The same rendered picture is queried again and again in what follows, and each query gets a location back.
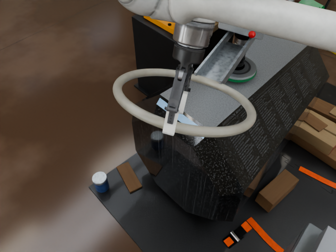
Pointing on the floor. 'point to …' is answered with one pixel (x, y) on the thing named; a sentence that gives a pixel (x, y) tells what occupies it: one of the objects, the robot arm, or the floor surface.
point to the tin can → (100, 182)
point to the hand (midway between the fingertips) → (174, 119)
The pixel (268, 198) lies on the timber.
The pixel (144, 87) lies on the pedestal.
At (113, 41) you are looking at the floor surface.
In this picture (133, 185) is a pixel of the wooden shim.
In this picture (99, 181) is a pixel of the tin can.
